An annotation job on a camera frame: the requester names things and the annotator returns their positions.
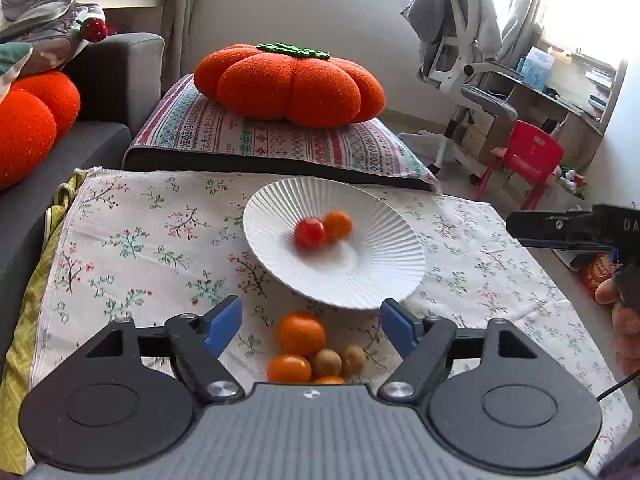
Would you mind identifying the brown kiwi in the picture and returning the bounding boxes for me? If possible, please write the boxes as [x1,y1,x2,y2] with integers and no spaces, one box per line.
[310,349,343,379]
[340,344,367,378]

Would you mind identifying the orange tomato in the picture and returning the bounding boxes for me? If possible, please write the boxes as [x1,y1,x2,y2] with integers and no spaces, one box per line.
[267,353,312,384]
[322,210,354,243]
[314,375,346,385]

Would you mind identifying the red tomato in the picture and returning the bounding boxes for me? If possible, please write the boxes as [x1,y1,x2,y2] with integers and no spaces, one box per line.
[294,217,326,252]

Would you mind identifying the person right hand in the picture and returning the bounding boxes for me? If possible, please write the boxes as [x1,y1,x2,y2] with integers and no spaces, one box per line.
[594,278,640,375]

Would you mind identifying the red orange box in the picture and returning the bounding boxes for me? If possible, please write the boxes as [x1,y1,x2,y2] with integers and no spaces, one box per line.
[579,254,618,299]

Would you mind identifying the red plastic child chair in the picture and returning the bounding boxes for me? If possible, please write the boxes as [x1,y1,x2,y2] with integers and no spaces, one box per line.
[474,120,564,210]

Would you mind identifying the white ribbed plate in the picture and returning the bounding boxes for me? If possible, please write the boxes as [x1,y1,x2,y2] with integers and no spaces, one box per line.
[243,177,425,310]

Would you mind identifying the floral tablecloth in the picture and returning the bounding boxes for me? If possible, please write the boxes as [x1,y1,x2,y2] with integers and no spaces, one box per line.
[30,170,613,479]

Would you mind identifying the wooden desk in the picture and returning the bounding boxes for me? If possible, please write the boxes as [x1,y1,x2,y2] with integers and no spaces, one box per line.
[480,53,628,171]

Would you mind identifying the yellow green cloth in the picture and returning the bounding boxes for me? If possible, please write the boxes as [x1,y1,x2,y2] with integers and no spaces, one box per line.
[1,169,88,479]

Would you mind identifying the striped patterned pillow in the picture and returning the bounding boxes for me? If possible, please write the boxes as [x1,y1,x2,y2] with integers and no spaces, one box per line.
[122,75,439,192]

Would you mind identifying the white office chair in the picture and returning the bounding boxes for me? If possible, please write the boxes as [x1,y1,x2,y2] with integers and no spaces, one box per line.
[401,0,518,174]

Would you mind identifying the orange pumpkin cushion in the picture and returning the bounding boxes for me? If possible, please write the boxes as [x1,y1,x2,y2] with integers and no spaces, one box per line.
[193,44,386,129]

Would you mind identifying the grey sofa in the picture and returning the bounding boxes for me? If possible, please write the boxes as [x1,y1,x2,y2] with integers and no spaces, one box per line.
[1,32,165,353]

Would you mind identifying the orange cushion on sofa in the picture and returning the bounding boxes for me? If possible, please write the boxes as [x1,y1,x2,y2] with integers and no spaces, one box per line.
[1,70,80,190]

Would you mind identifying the red strawberry plush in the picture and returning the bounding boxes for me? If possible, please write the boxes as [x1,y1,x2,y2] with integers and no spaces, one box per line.
[80,18,108,44]

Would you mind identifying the green snowflake pillow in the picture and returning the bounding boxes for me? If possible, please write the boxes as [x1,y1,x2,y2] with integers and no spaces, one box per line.
[0,41,32,102]

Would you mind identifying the pile of clothes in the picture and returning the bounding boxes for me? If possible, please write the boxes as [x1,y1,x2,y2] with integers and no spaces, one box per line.
[1,0,106,76]

